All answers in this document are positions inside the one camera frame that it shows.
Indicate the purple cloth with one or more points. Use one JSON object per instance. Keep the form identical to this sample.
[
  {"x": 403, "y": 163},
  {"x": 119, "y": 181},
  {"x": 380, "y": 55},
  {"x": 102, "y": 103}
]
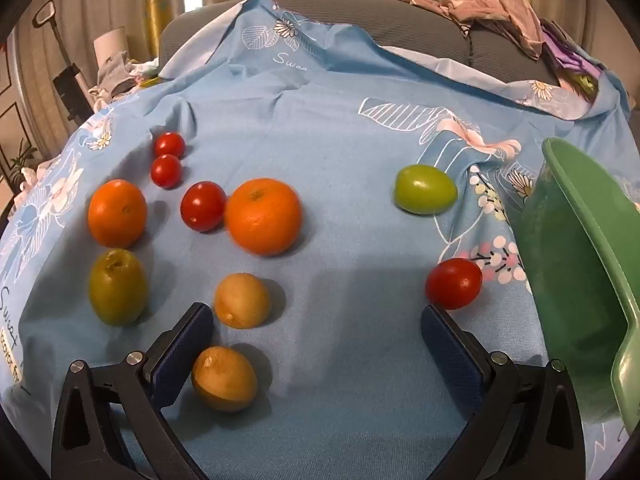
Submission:
[{"x": 565, "y": 55}]

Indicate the white lamp shade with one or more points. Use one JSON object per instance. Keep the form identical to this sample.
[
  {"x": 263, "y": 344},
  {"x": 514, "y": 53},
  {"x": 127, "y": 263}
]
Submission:
[{"x": 111, "y": 42}]

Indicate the small red cherry tomato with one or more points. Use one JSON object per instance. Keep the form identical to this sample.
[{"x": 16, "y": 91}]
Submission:
[
  {"x": 170, "y": 145},
  {"x": 166, "y": 170}
]

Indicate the green plastic bowl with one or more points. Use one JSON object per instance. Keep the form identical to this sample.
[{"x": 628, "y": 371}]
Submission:
[{"x": 575, "y": 270}]

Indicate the small orange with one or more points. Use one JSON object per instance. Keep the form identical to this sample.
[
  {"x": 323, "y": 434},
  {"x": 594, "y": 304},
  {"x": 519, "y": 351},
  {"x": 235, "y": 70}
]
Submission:
[{"x": 117, "y": 213}]

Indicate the black stick vacuum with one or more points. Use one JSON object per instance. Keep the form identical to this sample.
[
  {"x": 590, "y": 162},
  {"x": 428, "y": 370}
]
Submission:
[{"x": 67, "y": 85}]

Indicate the oval red cherry tomato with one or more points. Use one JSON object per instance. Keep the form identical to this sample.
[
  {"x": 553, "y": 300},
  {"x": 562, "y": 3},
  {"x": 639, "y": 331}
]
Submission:
[{"x": 453, "y": 283}]

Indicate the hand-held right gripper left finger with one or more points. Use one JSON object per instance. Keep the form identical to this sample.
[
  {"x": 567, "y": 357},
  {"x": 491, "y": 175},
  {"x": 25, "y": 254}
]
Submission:
[{"x": 182, "y": 345}]

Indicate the grey white clothes pile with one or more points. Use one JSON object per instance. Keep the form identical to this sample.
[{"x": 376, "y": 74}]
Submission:
[{"x": 115, "y": 72}]

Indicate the large orange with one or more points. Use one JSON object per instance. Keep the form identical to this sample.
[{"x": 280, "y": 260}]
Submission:
[{"x": 263, "y": 216}]

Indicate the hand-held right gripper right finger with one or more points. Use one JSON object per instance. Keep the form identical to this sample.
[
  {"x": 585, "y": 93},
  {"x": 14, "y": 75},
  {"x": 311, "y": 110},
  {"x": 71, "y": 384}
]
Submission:
[{"x": 447, "y": 345}]

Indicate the olive green jujube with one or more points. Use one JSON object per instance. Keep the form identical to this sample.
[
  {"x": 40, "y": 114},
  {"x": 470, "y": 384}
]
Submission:
[{"x": 118, "y": 286}]

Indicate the yellow brown jujube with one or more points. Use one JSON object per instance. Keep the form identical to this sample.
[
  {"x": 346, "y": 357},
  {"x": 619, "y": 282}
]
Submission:
[
  {"x": 224, "y": 371},
  {"x": 242, "y": 300}
]

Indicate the pink clothes pile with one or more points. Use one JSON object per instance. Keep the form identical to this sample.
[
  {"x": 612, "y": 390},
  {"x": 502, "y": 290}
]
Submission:
[{"x": 500, "y": 5}]

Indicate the bright green jujube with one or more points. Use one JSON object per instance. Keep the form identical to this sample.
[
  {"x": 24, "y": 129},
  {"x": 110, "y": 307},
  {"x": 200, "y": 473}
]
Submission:
[{"x": 425, "y": 189}]

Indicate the green potted plant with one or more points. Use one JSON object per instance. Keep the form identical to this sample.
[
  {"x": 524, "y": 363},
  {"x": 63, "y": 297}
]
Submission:
[{"x": 22, "y": 165}]

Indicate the blue floral bed sheet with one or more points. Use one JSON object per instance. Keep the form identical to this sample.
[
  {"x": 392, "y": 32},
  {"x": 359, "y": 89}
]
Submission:
[{"x": 340, "y": 160}]

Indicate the large red cherry tomato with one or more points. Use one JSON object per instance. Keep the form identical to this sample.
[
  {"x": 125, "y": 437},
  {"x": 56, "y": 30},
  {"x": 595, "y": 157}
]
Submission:
[{"x": 203, "y": 206}]

